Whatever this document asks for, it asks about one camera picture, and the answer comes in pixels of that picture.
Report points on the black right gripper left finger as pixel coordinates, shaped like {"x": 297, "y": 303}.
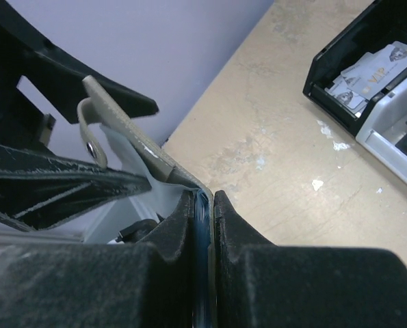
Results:
{"x": 145, "y": 284}

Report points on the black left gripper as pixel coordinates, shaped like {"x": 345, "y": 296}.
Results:
{"x": 38, "y": 191}

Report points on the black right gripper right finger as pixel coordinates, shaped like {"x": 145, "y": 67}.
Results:
{"x": 260, "y": 284}

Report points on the grey card holder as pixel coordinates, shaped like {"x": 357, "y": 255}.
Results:
{"x": 139, "y": 154}

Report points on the silver cards stack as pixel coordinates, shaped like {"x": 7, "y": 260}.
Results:
{"x": 356, "y": 85}

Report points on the white middle bin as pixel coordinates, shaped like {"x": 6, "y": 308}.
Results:
{"x": 384, "y": 127}

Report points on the black bin left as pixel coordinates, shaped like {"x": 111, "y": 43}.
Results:
{"x": 382, "y": 23}

